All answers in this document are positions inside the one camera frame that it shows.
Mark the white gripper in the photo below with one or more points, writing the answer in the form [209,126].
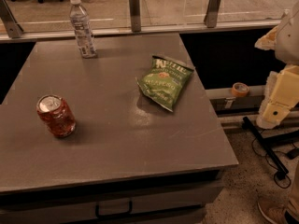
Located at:
[289,37]

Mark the clear plastic water bottle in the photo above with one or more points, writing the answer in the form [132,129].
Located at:
[83,32]

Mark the red coke can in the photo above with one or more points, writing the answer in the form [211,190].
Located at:
[55,112]

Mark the orange tape roll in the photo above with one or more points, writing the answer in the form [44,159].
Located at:
[239,89]

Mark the black floor stand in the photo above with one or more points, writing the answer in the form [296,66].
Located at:
[268,142]

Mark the green Kettle chips bag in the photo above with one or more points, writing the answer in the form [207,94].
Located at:
[164,81]

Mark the brown shoe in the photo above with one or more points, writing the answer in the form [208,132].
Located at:
[275,213]

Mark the grey cabinet drawer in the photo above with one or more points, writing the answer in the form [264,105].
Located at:
[177,205]

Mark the grey metal post right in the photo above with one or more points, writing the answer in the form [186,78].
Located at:
[212,11]

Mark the grey metal post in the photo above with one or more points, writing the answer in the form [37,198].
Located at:
[212,11]
[13,29]
[134,6]

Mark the grey metal post middle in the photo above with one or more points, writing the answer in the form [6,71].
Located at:
[134,6]

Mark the black drawer handle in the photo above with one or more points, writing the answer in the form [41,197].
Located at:
[113,209]

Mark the grey metal post left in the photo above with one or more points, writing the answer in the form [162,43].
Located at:
[13,29]

